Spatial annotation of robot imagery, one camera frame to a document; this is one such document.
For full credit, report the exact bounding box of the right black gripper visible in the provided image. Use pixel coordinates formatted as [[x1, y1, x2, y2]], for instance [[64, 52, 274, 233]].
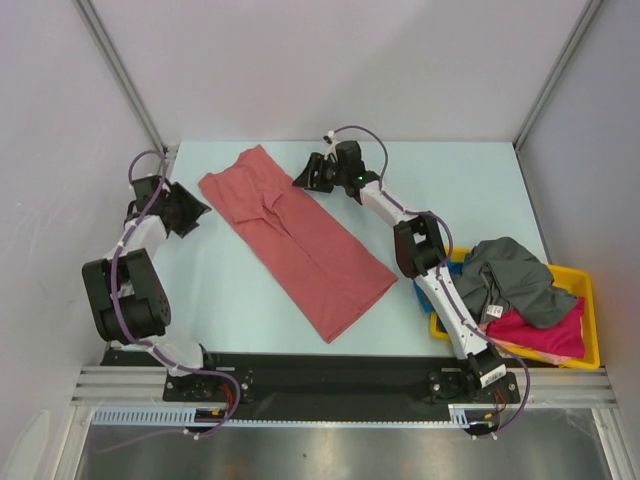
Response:
[[293, 154, 347, 195]]

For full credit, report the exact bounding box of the salmon pink t shirt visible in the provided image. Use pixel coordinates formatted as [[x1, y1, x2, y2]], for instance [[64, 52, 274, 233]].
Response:
[[199, 146, 398, 344]]

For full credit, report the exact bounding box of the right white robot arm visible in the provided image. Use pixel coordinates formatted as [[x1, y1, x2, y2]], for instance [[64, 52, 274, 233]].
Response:
[[292, 136, 507, 401]]

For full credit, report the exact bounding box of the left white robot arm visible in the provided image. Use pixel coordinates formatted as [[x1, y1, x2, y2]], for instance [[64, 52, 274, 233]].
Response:
[[81, 175, 221, 400]]

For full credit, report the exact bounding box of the blue t shirt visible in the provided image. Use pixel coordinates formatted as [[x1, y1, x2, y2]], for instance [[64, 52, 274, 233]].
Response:
[[413, 255, 469, 340]]

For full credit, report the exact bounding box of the grey t shirt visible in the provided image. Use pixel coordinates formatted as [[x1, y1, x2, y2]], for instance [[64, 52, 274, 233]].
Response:
[[453, 237, 578, 329]]

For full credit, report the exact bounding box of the yellow plastic bin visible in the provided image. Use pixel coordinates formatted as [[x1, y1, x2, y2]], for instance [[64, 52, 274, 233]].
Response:
[[429, 244, 601, 371]]

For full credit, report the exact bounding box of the magenta t shirt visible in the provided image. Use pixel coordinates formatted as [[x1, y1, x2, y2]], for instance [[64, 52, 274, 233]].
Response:
[[481, 297, 586, 364]]

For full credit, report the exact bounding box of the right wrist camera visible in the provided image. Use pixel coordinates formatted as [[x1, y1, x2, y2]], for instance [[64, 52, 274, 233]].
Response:
[[323, 131, 364, 175]]

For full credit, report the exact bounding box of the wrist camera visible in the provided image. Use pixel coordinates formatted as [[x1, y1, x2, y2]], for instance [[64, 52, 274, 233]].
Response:
[[131, 175, 161, 208], [323, 131, 364, 175]]

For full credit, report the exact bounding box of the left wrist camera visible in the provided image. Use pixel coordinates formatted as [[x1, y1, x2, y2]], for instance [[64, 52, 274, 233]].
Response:
[[131, 175, 161, 208]]

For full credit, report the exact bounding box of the left aluminium corner post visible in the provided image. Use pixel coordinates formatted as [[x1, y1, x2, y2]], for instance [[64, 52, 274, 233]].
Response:
[[72, 0, 167, 153]]

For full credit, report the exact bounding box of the aluminium corner post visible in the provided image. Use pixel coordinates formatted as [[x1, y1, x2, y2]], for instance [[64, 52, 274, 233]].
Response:
[[72, 0, 167, 153], [512, 0, 607, 153]]

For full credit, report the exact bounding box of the aluminium frame rail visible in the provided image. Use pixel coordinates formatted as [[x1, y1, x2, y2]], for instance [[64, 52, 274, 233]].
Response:
[[71, 367, 618, 409]]

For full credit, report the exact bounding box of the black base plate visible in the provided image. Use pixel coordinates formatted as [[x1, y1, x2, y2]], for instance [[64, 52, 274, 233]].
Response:
[[99, 349, 521, 422]]

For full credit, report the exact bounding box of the slotted cable duct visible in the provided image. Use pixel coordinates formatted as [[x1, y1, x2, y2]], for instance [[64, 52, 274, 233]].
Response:
[[91, 405, 496, 430]]

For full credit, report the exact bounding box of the right aluminium corner post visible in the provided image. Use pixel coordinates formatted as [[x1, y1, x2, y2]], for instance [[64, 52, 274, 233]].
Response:
[[512, 0, 607, 153]]

